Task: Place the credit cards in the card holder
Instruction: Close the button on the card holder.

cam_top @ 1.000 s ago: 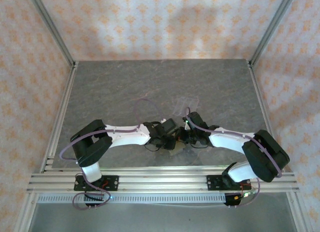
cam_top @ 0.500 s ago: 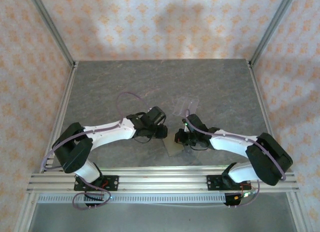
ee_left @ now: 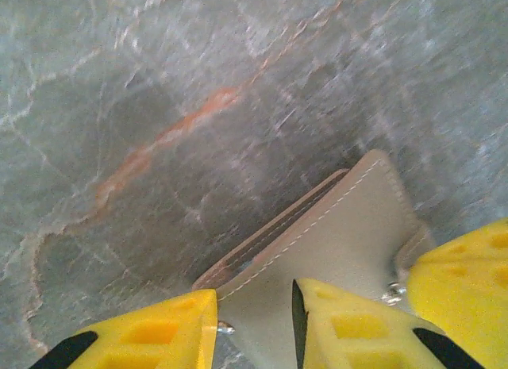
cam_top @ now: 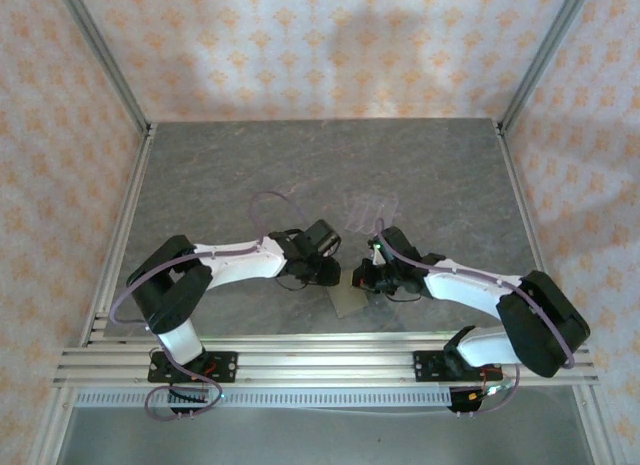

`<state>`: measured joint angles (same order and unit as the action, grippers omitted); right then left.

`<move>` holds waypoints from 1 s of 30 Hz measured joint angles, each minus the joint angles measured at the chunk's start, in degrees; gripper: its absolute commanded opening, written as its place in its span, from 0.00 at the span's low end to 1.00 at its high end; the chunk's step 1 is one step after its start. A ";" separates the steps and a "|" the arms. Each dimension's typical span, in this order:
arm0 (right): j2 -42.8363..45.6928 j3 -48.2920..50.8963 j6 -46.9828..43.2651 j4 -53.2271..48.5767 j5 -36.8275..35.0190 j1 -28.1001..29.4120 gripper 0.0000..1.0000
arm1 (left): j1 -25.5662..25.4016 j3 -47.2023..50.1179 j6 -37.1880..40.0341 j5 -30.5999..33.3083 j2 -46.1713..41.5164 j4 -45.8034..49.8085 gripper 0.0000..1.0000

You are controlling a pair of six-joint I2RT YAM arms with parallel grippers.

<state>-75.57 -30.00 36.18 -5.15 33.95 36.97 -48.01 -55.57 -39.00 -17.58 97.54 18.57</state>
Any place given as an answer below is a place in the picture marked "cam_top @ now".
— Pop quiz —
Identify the clear acrylic card holder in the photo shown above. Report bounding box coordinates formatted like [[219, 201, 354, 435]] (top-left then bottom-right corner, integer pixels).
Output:
[[343, 192, 400, 234]]

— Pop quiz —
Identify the grey card wallet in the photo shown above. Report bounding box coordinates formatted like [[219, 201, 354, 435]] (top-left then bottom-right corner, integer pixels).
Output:
[[327, 269, 372, 319]]

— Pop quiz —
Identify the grey metal shelf panel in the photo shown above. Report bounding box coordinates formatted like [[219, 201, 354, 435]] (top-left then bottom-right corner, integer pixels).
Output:
[[57, 407, 599, 465]]

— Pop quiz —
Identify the black right gripper wire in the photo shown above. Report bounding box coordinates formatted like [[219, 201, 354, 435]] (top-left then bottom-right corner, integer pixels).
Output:
[[384, 287, 424, 305]]

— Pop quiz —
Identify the black gripper wire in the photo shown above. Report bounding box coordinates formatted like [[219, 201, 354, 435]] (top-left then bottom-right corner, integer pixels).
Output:
[[276, 274, 309, 293], [384, 287, 424, 305]]

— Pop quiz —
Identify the black left gripper wire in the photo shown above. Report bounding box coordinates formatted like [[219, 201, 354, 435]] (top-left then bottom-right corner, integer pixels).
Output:
[[276, 274, 309, 293]]

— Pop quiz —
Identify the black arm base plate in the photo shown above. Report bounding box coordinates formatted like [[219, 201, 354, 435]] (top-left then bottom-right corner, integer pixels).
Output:
[[413, 349, 501, 384], [147, 351, 239, 384]]

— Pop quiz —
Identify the aluminium triple frame rail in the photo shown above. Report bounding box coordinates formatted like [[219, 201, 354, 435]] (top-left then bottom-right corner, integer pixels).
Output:
[[52, 342, 601, 387]]

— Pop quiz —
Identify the aluminium table side rail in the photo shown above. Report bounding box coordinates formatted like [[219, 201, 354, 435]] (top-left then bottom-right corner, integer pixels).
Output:
[[492, 119, 569, 346], [82, 124, 157, 346]]

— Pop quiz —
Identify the white slotted cable duct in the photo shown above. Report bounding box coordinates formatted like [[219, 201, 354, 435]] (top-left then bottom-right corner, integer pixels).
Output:
[[74, 388, 454, 409]]

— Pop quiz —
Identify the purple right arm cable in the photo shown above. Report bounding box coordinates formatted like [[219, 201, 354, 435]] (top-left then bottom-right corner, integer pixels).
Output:
[[372, 217, 576, 416]]

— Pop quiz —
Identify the aluminium frame corner post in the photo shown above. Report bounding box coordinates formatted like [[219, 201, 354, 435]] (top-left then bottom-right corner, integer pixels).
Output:
[[54, 0, 154, 136], [499, 0, 596, 134]]

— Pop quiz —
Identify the aluminium frame leg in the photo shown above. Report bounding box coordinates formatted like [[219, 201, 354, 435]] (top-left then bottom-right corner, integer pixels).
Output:
[[27, 384, 76, 465], [572, 384, 619, 465]]

